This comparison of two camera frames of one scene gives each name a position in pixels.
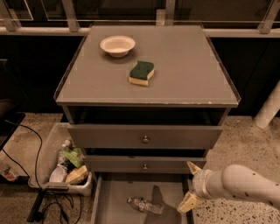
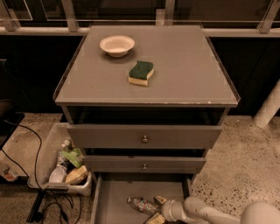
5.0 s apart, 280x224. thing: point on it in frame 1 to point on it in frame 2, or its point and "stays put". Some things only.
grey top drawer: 144,136 stays put
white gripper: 200,184 to 167,210
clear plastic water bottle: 144,205 stays put
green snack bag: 76,156 stays put
